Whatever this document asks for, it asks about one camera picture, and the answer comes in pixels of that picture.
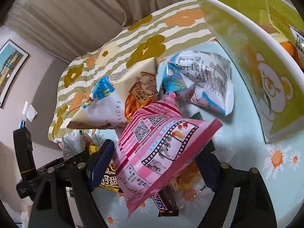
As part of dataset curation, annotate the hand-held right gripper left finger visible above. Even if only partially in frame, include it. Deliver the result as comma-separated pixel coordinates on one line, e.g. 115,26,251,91
28,139,116,228

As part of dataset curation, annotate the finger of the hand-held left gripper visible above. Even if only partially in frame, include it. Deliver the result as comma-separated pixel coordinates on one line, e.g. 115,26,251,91
36,151,91,172

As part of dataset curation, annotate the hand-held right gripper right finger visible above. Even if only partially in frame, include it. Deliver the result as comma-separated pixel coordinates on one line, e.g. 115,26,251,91
195,145,277,228

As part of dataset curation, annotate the yellow brown snack packet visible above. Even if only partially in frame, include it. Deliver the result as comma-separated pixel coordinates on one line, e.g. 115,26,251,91
88,145,122,194

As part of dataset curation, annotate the clear orange chips packet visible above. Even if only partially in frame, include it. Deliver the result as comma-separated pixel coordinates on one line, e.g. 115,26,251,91
171,161,207,209

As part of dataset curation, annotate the pink snack bag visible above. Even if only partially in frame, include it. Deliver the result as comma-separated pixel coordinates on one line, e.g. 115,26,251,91
112,91,224,220

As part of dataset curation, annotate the cream snack bag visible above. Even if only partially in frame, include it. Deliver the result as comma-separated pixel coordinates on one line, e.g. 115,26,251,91
66,57,159,131

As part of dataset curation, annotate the green storage box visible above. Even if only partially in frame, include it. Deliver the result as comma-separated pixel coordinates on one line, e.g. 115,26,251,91
192,0,304,144

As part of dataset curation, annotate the white text-printed packet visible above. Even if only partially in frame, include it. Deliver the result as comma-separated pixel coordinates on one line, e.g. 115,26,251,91
60,131,87,162

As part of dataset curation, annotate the brown chocolate bar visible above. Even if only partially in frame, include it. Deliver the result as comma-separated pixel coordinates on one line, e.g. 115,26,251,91
151,184,180,218

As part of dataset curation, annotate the light blue daisy cloth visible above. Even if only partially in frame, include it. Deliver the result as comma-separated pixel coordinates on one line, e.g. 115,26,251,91
90,38,304,228

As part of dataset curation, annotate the blue white snack bag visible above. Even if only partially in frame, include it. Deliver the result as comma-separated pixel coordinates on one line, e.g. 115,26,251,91
158,50,234,116

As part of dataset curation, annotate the striped flower blanket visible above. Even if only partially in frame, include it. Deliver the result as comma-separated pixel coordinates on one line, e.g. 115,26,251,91
47,0,218,144

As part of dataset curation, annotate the beige curtain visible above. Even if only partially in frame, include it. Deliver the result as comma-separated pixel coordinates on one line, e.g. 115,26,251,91
5,0,224,63

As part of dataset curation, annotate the small orange packet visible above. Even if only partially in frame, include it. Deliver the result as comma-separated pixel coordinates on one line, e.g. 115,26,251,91
279,40,297,55

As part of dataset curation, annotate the white labelled packet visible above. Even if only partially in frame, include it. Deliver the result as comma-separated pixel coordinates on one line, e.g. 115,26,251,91
288,25,304,62

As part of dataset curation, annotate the white wall socket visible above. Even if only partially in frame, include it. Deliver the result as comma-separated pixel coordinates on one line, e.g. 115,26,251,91
23,101,38,122

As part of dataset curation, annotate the framed wall picture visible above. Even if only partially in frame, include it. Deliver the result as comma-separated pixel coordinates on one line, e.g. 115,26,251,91
0,39,30,110

